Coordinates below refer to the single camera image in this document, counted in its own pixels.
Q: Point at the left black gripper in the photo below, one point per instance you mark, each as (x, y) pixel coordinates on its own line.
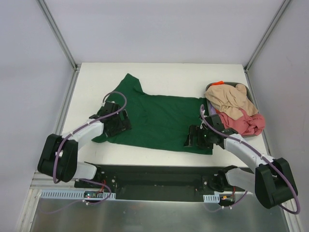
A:
(119, 123)

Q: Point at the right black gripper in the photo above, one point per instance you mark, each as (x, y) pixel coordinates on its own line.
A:
(195, 137)

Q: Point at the green t shirt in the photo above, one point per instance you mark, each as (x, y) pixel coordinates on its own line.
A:
(158, 121)

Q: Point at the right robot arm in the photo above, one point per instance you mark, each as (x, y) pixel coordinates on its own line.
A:
(270, 180)

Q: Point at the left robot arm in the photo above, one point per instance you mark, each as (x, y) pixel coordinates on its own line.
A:
(59, 158)

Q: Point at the lilac t shirt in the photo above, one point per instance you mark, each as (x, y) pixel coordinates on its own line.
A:
(212, 110)

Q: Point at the beige t shirt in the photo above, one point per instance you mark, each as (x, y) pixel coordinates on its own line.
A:
(228, 99)

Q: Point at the grey laundry basket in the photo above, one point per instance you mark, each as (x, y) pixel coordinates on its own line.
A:
(235, 109)

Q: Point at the pink t shirt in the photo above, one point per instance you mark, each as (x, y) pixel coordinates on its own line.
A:
(245, 125)

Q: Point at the orange t shirt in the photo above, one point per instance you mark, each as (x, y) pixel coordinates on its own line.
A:
(218, 83)

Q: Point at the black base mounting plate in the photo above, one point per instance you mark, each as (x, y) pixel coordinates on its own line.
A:
(157, 183)

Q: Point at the left aluminium table rail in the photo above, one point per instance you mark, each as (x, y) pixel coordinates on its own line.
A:
(66, 102)

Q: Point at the aluminium table rail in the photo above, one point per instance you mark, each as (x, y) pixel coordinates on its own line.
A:
(66, 102)
(251, 110)

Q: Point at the right white cable duct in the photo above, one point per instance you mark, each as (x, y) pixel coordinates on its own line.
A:
(215, 198)

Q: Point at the white cable duct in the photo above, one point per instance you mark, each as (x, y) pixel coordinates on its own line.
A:
(76, 195)
(215, 198)

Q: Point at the right aluminium table rail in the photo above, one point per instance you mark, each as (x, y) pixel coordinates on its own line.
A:
(251, 110)

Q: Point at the left aluminium frame post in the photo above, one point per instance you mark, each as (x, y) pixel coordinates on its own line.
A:
(57, 33)

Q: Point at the aluminium frame post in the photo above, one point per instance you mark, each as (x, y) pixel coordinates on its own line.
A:
(57, 33)
(266, 35)

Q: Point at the left white cable duct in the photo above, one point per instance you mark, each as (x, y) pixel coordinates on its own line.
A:
(76, 195)

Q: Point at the right aluminium frame post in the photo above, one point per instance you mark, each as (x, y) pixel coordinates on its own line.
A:
(266, 35)

